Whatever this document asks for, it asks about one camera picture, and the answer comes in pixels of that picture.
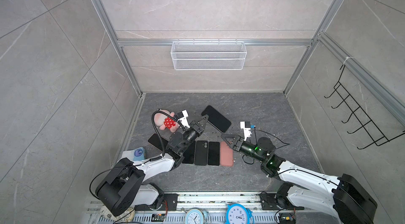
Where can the pink plush toy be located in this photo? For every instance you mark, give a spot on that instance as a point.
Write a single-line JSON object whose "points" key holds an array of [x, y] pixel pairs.
{"points": [[163, 121]]}

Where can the crumpled patterned cloth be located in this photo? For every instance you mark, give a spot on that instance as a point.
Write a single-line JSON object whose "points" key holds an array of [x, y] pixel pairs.
{"points": [[125, 217]]}

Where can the white wire basket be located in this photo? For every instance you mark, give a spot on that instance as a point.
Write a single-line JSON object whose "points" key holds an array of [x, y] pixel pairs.
{"points": [[187, 56]]}

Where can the blue wet wipes pack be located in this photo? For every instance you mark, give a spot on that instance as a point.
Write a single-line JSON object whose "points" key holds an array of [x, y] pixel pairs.
{"points": [[134, 155]]}

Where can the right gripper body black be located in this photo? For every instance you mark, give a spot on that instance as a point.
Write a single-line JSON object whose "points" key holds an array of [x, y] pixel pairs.
{"points": [[241, 140]]}

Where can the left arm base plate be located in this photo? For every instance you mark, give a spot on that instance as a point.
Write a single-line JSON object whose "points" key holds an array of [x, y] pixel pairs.
{"points": [[166, 202]]}

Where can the red phone case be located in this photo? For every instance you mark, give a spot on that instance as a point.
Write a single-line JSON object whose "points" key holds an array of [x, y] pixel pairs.
{"points": [[226, 155]]}

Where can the black wall hook rack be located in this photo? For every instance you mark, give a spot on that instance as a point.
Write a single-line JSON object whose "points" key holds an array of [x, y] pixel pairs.
{"points": [[366, 123]]}

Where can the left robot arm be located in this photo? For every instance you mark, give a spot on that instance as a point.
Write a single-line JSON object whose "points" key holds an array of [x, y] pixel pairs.
{"points": [[123, 185]]}

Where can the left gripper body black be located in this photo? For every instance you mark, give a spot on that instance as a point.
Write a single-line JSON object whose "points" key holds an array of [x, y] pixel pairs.
{"points": [[192, 134]]}

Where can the black phone case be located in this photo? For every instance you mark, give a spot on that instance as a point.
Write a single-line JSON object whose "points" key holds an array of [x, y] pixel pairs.
{"points": [[201, 153]]}

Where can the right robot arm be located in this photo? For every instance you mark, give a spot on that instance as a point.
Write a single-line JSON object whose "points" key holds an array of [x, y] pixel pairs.
{"points": [[342, 197]]}

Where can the white alarm clock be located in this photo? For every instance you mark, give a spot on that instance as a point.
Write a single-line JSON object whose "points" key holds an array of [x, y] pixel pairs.
{"points": [[194, 216]]}

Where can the dark phone near left wall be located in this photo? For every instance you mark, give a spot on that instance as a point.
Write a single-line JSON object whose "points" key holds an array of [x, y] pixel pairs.
{"points": [[154, 140]]}

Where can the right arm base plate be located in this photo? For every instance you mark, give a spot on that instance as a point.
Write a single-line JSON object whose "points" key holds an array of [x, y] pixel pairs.
{"points": [[271, 201]]}

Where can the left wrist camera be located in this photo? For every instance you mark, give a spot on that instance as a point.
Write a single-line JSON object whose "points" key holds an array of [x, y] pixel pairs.
{"points": [[182, 119]]}

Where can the blue alarm clock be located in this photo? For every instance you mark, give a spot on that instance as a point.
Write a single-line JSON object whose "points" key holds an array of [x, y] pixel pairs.
{"points": [[238, 214]]}

